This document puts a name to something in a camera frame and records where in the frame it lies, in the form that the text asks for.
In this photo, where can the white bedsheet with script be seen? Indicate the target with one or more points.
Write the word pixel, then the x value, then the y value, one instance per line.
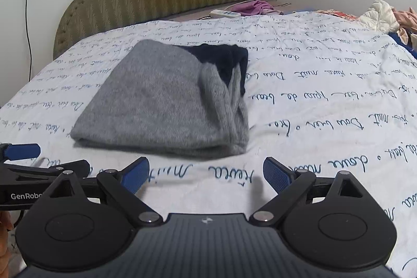
pixel 322 94

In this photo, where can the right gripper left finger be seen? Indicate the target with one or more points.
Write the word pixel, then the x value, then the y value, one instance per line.
pixel 84 223

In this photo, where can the white remote control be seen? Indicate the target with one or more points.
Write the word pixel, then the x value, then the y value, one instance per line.
pixel 217 13

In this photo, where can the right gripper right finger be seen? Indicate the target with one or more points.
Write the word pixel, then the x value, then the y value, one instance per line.
pixel 328 222

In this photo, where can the pile of clothes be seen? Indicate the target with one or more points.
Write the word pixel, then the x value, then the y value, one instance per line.
pixel 405 36

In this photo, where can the purple cloth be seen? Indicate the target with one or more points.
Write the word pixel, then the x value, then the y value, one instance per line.
pixel 254 7

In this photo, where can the person's left hand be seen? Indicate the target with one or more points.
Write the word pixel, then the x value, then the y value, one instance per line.
pixel 6 225

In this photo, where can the white padded jacket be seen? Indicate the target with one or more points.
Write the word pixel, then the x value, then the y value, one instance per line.
pixel 379 17

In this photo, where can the grey and navy sweater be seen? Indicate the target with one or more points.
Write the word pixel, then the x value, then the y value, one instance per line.
pixel 186 100

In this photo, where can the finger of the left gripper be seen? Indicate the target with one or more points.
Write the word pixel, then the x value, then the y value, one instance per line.
pixel 13 152

